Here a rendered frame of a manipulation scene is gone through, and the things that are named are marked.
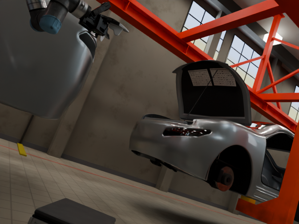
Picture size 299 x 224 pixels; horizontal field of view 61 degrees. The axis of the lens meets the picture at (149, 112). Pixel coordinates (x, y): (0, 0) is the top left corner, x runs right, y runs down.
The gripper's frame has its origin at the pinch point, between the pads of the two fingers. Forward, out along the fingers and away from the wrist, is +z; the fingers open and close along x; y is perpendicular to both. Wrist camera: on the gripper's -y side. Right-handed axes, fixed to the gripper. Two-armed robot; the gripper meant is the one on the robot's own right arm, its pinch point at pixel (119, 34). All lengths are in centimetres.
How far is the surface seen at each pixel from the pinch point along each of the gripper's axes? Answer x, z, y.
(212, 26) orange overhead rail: -134, 249, -224
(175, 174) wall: -427, 623, 3
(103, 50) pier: -461, 244, -241
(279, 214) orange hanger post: -5, 285, 56
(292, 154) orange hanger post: 2, 285, -18
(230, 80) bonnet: -77, 245, -110
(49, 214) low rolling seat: -21, 8, 88
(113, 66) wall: -478, 300, -227
